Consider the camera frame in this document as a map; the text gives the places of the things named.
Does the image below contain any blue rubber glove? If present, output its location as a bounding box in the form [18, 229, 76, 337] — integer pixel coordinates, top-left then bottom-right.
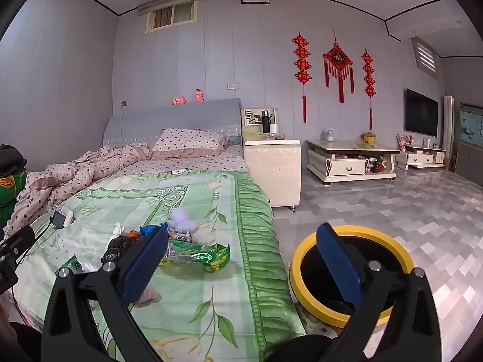
[138, 222, 168, 237]

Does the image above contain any pink snack wrapper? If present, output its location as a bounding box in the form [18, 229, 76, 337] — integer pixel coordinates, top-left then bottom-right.
[168, 230, 192, 243]

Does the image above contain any white foam net ball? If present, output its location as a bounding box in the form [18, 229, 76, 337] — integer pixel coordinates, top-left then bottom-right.
[168, 208, 197, 234]

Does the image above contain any green snack bag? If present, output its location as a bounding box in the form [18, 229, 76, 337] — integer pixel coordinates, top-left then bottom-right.
[161, 240, 231, 273]

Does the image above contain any black plastic bag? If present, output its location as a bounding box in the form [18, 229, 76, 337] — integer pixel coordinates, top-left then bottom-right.
[101, 234, 140, 265]

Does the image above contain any orange peel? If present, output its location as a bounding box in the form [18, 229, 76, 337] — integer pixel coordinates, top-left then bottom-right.
[126, 230, 140, 239]

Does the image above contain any yellow rimmed trash bin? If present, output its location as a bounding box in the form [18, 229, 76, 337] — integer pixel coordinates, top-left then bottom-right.
[289, 223, 414, 330]

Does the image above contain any black power adapter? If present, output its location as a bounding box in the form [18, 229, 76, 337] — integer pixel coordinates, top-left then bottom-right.
[50, 211, 66, 229]

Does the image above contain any green patterned cushion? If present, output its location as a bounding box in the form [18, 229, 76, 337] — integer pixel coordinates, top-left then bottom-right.
[0, 170, 28, 228]

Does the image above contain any white charger box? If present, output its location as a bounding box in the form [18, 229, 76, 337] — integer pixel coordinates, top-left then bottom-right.
[54, 207, 74, 227]

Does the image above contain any pink polka dot duvet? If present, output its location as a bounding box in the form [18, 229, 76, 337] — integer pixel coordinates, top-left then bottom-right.
[3, 142, 150, 237]

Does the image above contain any black cloth on cushion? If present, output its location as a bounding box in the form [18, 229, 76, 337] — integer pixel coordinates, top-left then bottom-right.
[0, 144, 27, 178]

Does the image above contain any small white tissue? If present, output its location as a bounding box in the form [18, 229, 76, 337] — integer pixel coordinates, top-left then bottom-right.
[109, 221, 124, 241]

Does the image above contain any green floral bedspread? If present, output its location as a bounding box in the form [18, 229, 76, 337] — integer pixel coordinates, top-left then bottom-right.
[14, 171, 305, 361]

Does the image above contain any white tv stand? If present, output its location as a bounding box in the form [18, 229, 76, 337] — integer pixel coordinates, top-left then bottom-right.
[395, 145, 445, 171]

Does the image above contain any white coffee table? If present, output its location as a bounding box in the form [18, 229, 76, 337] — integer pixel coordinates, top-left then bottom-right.
[307, 140, 399, 185]

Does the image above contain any fish tank cabinet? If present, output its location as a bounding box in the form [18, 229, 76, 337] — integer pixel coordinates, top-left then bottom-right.
[454, 103, 483, 186]

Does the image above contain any yellow toy on table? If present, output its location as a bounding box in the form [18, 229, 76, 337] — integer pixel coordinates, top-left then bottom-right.
[361, 132, 376, 145]

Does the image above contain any pink polka dot pillow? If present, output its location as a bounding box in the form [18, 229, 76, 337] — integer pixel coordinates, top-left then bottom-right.
[151, 128, 229, 160]

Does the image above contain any small white bottle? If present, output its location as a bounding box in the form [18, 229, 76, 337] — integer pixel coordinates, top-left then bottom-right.
[326, 128, 334, 142]

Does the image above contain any white bedside cabinet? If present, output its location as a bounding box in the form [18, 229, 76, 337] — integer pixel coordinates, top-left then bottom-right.
[241, 108, 301, 211]

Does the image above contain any left pink plush toy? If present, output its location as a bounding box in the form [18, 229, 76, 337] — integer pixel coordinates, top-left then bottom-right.
[171, 97, 186, 106]

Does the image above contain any pink plush toy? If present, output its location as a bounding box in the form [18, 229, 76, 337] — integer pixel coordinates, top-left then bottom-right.
[171, 97, 186, 106]
[194, 88, 204, 103]

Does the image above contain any white standing air conditioner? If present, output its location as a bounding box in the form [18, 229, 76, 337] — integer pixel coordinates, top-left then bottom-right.
[442, 95, 455, 169]

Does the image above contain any black thermos bottle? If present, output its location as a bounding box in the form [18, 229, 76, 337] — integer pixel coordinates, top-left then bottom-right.
[262, 110, 271, 134]

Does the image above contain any right pink plush toy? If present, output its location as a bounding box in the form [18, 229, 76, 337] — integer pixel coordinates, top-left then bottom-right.
[194, 88, 204, 103]

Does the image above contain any grey bed headboard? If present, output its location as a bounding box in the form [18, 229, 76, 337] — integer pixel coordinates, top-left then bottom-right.
[103, 99, 242, 146]

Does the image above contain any right red knot decoration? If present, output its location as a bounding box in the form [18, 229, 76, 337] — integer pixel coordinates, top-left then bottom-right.
[361, 50, 376, 131]

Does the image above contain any red knot decoration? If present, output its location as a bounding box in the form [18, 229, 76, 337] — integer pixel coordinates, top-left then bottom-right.
[292, 33, 312, 123]
[361, 50, 376, 131]

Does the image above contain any centre red fu decoration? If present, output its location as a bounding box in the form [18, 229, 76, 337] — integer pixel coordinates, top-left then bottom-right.
[322, 31, 354, 104]

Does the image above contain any left red knot decoration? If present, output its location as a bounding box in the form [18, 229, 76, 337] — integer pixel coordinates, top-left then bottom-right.
[292, 33, 312, 123]

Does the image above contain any black cable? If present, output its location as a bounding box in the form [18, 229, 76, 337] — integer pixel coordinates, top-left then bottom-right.
[11, 217, 54, 310]

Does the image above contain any black wall television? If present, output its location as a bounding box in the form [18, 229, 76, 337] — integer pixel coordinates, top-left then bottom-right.
[405, 88, 439, 136]

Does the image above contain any wall vent louvre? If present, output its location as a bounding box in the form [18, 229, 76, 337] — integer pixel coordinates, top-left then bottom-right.
[411, 37, 440, 79]

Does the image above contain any high wall window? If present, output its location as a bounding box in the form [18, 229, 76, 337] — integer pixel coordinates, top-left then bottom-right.
[145, 1, 198, 33]

